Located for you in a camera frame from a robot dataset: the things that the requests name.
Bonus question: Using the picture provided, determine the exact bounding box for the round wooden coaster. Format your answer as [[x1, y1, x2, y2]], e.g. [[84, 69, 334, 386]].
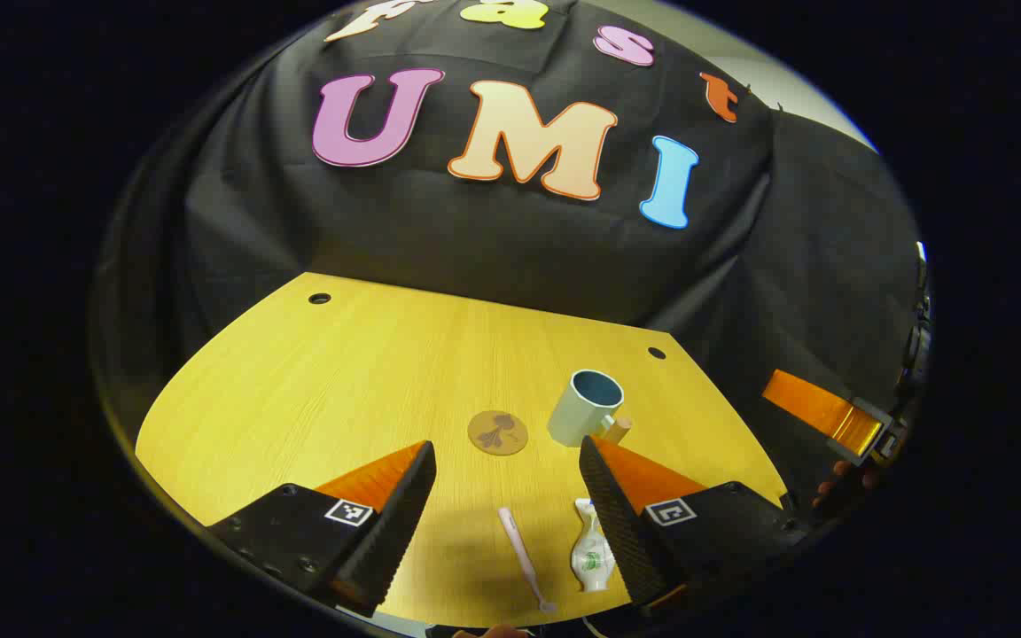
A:
[[467, 410, 529, 457]]

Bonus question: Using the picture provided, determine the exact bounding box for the white toothpaste tube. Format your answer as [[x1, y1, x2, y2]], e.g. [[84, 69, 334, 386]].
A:
[[570, 498, 616, 593]]

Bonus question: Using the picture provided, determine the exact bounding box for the pale green cup wooden handle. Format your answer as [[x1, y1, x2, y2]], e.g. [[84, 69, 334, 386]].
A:
[[547, 370, 634, 448]]

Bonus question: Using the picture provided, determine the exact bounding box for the black backdrop cloth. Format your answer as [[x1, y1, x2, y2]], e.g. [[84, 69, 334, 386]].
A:
[[94, 0, 928, 497]]

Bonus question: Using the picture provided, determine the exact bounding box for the pink toothbrush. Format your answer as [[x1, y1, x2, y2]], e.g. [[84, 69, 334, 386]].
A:
[[498, 507, 557, 615]]

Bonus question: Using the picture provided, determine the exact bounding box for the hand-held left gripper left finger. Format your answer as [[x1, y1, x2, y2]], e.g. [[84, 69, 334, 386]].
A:
[[207, 440, 438, 619]]

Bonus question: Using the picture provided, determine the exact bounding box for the yellow wooden desktop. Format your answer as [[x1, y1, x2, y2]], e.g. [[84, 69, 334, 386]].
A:
[[134, 272, 788, 628]]

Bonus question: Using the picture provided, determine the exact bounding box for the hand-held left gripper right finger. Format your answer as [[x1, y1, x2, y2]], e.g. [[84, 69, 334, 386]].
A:
[[579, 434, 811, 612]]

